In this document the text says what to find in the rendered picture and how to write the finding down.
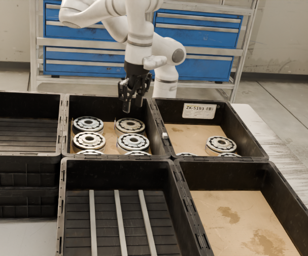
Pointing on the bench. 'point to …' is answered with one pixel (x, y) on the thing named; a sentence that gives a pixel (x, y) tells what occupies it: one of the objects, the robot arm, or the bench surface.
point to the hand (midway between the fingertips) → (132, 104)
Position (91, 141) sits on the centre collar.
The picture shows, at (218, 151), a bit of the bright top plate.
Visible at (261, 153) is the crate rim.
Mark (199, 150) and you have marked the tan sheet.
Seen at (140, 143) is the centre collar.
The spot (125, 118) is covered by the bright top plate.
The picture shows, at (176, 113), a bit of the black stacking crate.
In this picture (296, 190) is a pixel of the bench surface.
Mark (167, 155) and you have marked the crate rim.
